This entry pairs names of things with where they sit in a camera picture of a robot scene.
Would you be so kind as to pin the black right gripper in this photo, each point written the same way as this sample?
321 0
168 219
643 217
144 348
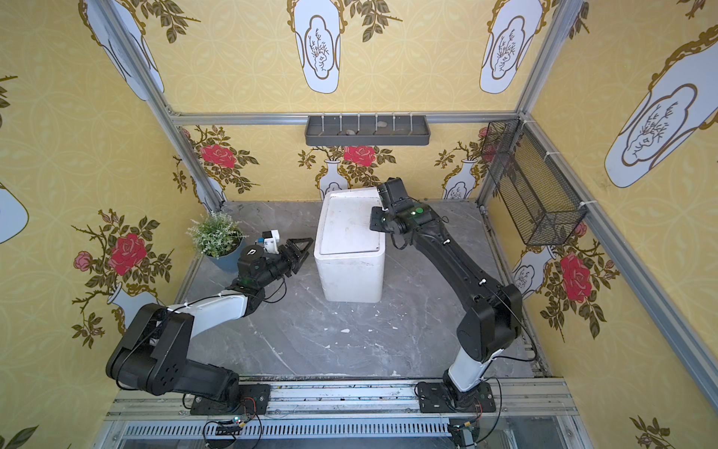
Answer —
379 219

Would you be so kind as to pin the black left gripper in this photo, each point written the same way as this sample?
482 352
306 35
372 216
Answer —
289 256

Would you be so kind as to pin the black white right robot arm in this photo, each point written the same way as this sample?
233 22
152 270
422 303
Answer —
494 311

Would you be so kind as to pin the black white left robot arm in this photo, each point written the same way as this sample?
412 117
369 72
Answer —
152 356

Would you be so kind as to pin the white plastic drawer cabinet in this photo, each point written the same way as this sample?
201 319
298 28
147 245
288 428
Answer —
350 256

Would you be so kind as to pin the green potted plant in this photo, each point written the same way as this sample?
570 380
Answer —
219 238

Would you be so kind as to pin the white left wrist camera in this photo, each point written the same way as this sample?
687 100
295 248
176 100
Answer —
270 241

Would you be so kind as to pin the grey wall shelf tray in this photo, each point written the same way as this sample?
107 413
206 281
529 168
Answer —
370 129

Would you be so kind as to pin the black wire mesh basket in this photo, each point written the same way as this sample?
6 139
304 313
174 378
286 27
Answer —
544 207

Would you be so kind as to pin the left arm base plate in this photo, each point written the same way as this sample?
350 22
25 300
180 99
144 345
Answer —
245 399

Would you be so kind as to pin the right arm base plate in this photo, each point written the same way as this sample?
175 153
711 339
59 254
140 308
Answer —
441 398

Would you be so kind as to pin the aluminium front rail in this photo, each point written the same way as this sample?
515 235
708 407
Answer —
347 408

